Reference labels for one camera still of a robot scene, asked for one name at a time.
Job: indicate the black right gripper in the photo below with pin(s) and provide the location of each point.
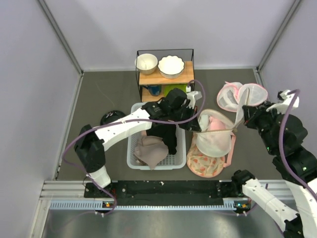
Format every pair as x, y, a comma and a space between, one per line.
251, 112

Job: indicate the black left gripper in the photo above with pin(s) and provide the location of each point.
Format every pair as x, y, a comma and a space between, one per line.
192, 125

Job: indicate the pink bra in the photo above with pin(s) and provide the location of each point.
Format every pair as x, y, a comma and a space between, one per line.
216, 124

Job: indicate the white mesh laundry bag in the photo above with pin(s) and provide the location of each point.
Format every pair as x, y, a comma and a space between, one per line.
218, 143

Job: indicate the white bra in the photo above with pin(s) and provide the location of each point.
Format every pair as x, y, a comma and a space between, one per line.
204, 121

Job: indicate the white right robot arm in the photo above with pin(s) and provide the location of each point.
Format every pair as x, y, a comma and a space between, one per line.
283, 136

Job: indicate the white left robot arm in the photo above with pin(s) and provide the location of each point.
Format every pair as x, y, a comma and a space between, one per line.
159, 119

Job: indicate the white plastic laundry basket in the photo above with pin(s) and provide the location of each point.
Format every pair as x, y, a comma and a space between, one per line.
171, 162

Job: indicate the pink trimmed mesh laundry bag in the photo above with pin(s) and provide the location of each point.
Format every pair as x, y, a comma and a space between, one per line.
231, 93

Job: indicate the tulip print mesh bra bag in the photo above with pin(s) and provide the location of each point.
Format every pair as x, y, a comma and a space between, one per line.
206, 166

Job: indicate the beige bra in basket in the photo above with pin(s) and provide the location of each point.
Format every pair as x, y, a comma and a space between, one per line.
150, 150

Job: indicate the black garment in basket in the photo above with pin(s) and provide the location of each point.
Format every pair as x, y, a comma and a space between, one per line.
167, 132

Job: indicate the green plastic plate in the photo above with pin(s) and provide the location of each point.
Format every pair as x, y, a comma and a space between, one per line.
169, 87

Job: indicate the blue mug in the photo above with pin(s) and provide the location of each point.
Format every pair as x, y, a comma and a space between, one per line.
154, 90

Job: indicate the white scalloped bowl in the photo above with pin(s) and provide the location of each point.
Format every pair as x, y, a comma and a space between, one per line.
171, 67

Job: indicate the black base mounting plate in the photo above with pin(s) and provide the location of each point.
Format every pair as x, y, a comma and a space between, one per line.
173, 192

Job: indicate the cream round bowl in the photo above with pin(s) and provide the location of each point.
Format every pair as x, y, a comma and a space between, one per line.
146, 63

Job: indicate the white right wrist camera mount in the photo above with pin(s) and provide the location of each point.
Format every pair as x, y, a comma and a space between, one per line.
284, 100

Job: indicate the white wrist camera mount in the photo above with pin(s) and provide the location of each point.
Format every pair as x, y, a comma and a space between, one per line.
284, 100
192, 97

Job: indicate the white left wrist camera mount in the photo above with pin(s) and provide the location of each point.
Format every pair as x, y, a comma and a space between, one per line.
192, 97

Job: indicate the black wire wooden shelf rack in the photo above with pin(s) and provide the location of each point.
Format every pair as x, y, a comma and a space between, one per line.
156, 69

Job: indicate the grey slotted cable duct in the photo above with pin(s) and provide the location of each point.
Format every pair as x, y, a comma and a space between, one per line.
227, 204

